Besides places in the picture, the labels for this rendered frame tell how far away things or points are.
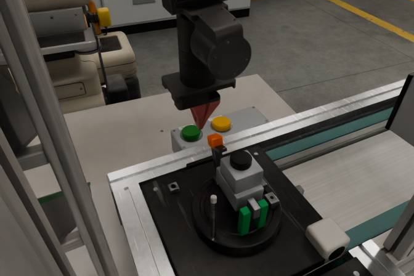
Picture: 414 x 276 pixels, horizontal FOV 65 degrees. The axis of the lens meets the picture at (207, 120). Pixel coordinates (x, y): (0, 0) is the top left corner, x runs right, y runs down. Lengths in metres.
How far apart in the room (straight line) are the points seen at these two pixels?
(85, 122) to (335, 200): 0.64
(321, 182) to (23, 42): 0.58
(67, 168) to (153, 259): 0.26
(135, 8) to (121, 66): 2.13
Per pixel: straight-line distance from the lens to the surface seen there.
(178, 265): 0.49
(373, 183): 0.72
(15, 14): 0.23
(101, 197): 0.73
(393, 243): 0.56
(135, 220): 0.56
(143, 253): 0.52
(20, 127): 0.28
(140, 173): 0.63
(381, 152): 0.80
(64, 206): 0.38
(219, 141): 0.51
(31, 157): 0.28
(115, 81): 1.29
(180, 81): 0.50
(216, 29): 0.38
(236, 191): 0.45
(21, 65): 0.24
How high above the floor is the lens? 1.41
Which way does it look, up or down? 39 degrees down
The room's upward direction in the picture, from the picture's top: straight up
